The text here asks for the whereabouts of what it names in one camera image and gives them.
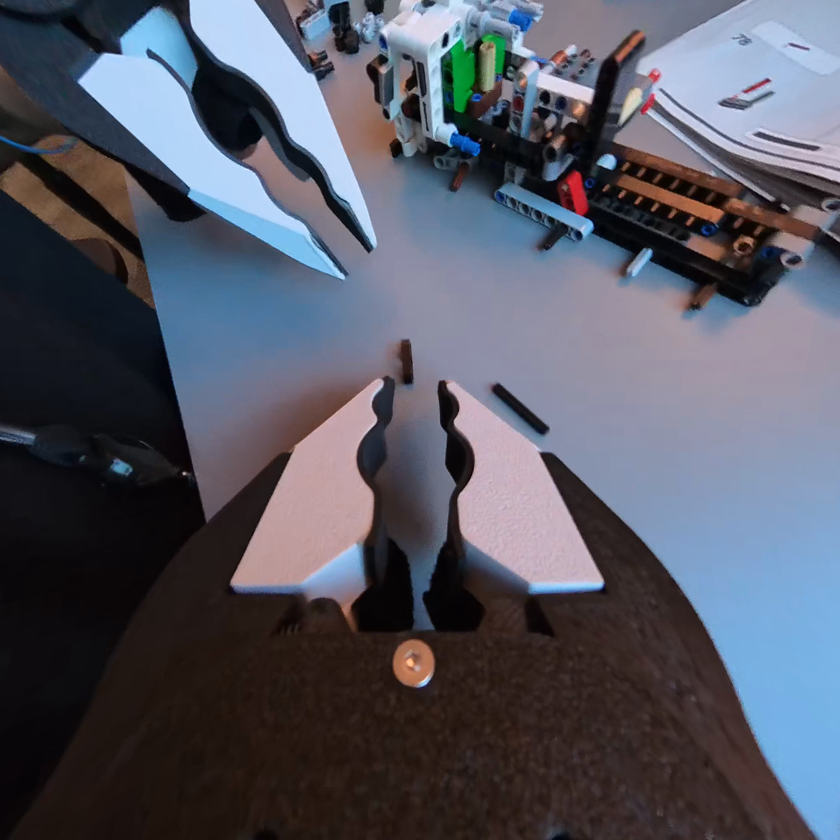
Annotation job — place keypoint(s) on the black lego connector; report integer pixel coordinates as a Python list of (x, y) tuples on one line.
[(407, 362)]

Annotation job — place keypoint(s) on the grey lego subassembly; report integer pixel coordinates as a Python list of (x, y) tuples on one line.
[(313, 23)]

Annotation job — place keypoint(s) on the black lego axle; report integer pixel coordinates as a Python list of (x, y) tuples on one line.
[(520, 408)]

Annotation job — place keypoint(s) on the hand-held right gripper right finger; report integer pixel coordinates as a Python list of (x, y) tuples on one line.
[(525, 518)]

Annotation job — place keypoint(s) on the partly built lego truck model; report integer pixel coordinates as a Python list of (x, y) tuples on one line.
[(420, 59)]

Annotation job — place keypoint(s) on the lego instruction booklet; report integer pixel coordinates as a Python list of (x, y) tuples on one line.
[(754, 79)]

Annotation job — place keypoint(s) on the pile of small black lego pieces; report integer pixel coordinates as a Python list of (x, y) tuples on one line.
[(344, 36)]

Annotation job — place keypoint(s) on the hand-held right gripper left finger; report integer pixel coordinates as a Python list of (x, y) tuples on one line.
[(308, 518)]

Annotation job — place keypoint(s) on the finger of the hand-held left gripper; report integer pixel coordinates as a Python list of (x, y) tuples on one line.
[(282, 79), (164, 124)]

